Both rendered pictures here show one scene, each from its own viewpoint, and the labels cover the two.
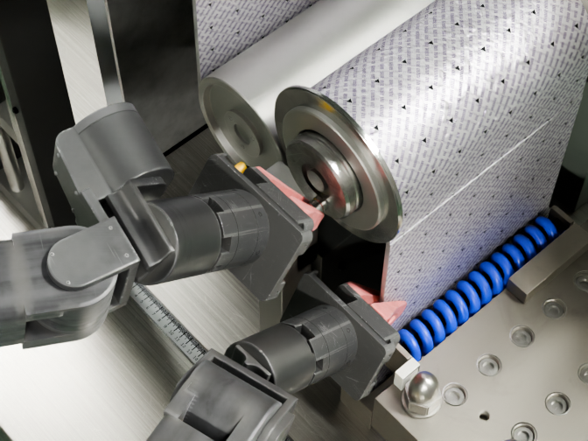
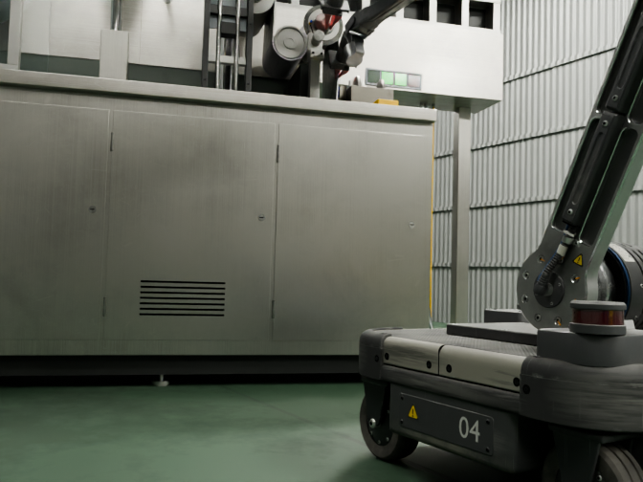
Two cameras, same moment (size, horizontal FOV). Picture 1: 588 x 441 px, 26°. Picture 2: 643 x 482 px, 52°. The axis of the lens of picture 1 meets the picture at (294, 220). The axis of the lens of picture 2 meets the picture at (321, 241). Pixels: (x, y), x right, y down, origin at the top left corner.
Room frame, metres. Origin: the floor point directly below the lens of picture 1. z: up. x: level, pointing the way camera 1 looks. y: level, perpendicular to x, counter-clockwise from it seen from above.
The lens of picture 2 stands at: (-0.51, 2.01, 0.35)
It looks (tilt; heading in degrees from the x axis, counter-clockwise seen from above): 3 degrees up; 298
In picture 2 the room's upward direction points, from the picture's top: 2 degrees clockwise
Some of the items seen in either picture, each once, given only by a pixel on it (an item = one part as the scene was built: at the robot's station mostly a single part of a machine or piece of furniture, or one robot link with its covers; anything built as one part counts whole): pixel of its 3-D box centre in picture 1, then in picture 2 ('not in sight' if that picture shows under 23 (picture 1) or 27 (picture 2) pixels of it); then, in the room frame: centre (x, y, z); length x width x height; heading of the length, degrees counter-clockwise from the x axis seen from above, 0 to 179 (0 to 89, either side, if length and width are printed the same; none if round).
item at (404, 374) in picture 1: (407, 374); not in sight; (0.51, -0.10, 1.04); 0.02 x 0.01 x 0.02; 132
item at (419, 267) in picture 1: (474, 224); (330, 74); (0.63, -0.16, 1.11); 0.23 x 0.01 x 0.18; 132
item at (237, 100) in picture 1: (346, 61); (283, 53); (0.77, -0.05, 1.17); 0.26 x 0.12 x 0.12; 132
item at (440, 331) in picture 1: (482, 285); not in sight; (0.61, -0.18, 1.03); 0.21 x 0.04 x 0.03; 132
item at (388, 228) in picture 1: (336, 165); (322, 25); (0.59, -0.03, 1.25); 0.15 x 0.01 x 0.15; 42
